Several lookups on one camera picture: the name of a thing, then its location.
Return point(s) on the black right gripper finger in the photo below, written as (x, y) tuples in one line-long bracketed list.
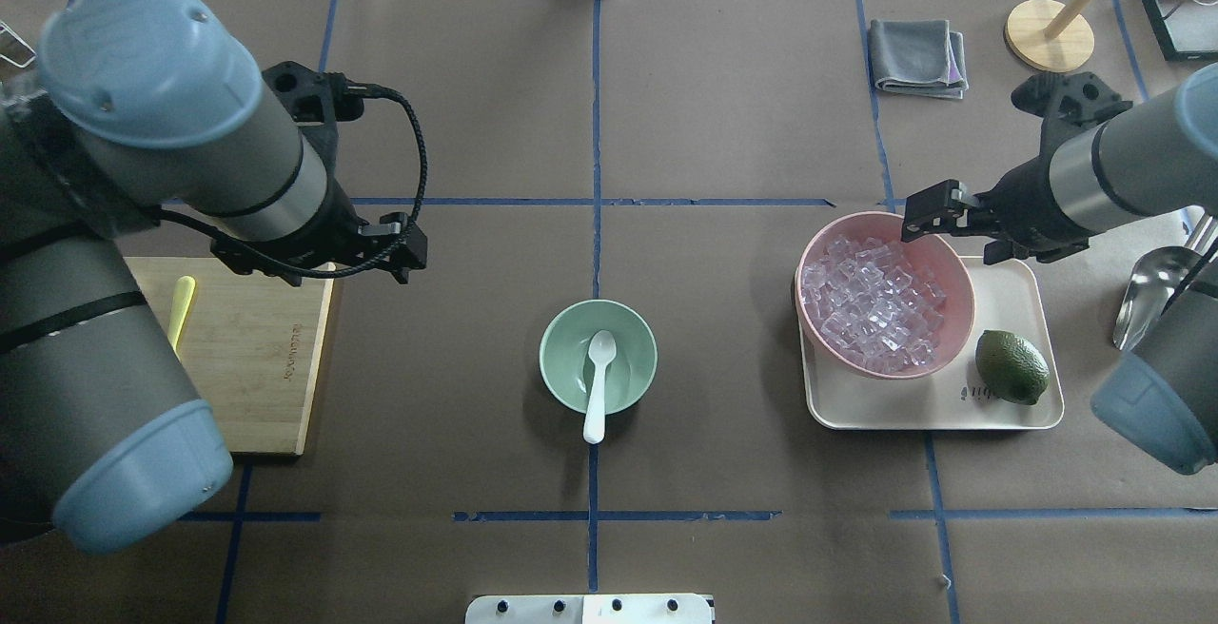
[(938, 209)]

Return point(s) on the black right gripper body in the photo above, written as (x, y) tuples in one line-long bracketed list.
[(1026, 201)]

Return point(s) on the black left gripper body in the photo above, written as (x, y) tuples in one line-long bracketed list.
[(335, 227)]

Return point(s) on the white plastic spoon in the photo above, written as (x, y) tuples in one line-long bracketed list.
[(601, 353)]

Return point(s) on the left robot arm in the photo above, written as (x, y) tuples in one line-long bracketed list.
[(137, 113)]

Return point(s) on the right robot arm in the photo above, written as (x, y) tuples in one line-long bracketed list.
[(1105, 163)]

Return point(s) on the pink bowl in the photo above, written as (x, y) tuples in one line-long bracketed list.
[(931, 252)]

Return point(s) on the pile of ice cubes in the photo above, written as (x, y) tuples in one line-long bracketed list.
[(873, 305)]

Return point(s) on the metal ice scoop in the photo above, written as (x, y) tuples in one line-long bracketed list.
[(1154, 280)]

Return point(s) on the green ceramic bowl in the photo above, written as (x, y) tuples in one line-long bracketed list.
[(565, 365)]

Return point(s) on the cream plastic tray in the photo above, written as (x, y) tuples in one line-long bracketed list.
[(955, 398)]

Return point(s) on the grey folded cloth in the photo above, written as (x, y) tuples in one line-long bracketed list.
[(920, 58)]

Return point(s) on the green avocado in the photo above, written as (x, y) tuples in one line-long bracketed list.
[(1011, 367)]

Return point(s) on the bamboo cutting board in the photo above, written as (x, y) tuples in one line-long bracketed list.
[(252, 345)]

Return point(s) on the wooden mug tree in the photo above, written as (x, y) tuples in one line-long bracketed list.
[(1050, 36)]

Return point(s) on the yellow plastic knife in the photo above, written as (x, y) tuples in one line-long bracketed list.
[(182, 301)]

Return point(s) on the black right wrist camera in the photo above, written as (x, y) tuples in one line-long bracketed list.
[(1067, 104)]

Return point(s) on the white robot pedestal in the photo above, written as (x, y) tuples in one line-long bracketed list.
[(593, 608)]

